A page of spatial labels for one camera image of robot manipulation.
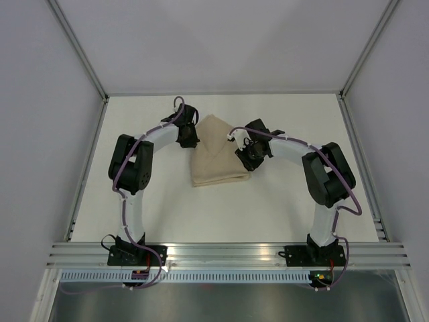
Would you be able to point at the white slotted cable duct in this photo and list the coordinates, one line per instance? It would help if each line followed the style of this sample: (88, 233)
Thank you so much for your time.
(194, 276)

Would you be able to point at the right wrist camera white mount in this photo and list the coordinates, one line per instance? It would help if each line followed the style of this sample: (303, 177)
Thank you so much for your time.
(240, 137)

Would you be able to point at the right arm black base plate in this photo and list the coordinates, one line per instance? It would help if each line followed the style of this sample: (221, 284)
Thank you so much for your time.
(305, 256)

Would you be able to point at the left aluminium frame post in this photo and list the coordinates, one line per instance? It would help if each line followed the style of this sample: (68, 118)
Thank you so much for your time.
(66, 27)

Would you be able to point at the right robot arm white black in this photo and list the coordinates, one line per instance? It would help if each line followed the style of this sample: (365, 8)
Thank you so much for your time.
(329, 179)

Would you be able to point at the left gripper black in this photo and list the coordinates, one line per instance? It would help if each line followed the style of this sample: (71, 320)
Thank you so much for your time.
(193, 143)

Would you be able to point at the beige cloth napkin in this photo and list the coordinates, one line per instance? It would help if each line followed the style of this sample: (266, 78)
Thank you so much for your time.
(213, 161)

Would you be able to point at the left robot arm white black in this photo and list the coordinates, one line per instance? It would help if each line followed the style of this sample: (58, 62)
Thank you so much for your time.
(130, 171)

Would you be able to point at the right aluminium frame post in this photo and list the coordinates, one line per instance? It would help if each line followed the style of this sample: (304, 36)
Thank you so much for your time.
(376, 34)

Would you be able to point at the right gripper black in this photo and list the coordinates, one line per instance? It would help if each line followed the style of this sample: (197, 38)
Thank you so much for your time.
(249, 164)

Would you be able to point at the aluminium mounting rail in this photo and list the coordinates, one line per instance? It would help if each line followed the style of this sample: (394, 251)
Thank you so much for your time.
(210, 256)

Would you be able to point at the aluminium frame post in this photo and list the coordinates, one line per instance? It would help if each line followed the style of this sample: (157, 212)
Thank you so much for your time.
(66, 27)
(376, 34)

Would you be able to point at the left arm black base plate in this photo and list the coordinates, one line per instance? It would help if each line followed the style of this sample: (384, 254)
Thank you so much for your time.
(129, 255)

